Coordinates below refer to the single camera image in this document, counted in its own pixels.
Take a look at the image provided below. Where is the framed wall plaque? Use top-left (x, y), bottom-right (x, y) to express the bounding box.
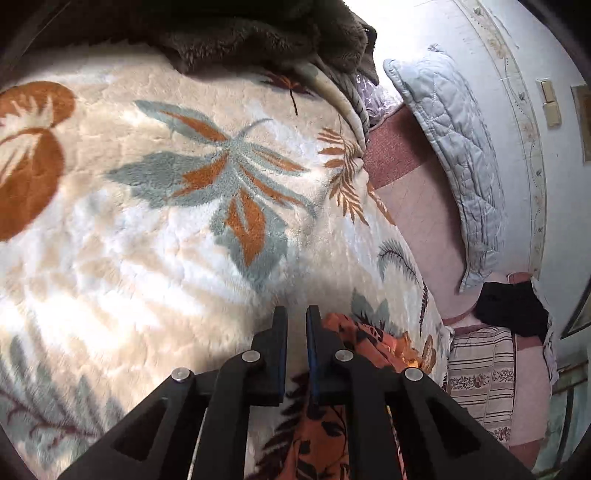
top-left (570, 84), bottom-right (591, 162)

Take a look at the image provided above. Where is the black garment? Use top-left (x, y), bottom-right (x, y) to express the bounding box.
top-left (475, 279), bottom-right (550, 342)

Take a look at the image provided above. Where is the leaf print fleece blanket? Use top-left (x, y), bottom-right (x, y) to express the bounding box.
top-left (0, 44), bottom-right (455, 480)

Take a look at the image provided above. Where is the pink sofa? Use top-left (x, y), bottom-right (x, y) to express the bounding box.
top-left (362, 104), bottom-right (555, 462)

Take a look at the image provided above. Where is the clear plastic bag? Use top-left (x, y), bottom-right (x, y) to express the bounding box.
top-left (353, 74), bottom-right (403, 126)

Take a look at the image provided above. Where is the grey quilted pillow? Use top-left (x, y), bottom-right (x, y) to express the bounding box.
top-left (383, 44), bottom-right (509, 294)

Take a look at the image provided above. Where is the striped floral cushion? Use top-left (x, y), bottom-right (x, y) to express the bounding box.
top-left (445, 325), bottom-right (517, 446)

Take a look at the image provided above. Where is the orange floral cloth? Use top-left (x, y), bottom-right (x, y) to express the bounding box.
top-left (245, 314), bottom-right (437, 480)

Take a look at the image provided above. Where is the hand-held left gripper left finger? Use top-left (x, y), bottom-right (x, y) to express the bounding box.
top-left (58, 305), bottom-right (288, 480)

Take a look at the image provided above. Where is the dark brown fluffy blanket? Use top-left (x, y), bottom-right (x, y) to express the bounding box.
top-left (37, 0), bottom-right (380, 86)

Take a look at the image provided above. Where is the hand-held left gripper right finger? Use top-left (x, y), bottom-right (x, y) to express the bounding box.
top-left (306, 305), bottom-right (540, 480)

